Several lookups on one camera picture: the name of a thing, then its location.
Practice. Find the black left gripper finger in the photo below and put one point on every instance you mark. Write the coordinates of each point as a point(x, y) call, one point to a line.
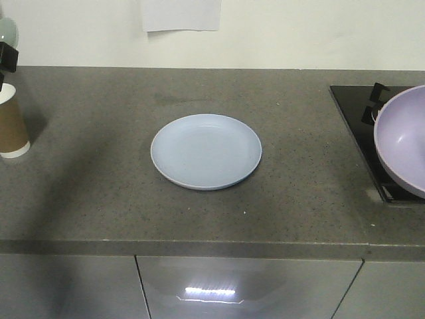
point(8, 57)

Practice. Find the purple plastic bowl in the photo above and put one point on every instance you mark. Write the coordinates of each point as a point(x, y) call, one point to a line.
point(399, 139)

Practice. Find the pale green plastic spoon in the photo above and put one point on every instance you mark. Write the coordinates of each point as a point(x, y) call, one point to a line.
point(9, 32)

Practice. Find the brown paper cup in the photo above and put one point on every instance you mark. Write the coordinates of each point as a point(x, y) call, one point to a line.
point(14, 136)

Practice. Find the light blue plate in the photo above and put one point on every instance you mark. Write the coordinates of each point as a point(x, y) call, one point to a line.
point(206, 151)

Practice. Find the white paper sheet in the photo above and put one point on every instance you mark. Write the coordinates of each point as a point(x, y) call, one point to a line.
point(180, 15)

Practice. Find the black induction cooktop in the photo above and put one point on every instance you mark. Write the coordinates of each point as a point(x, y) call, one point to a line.
point(359, 106)

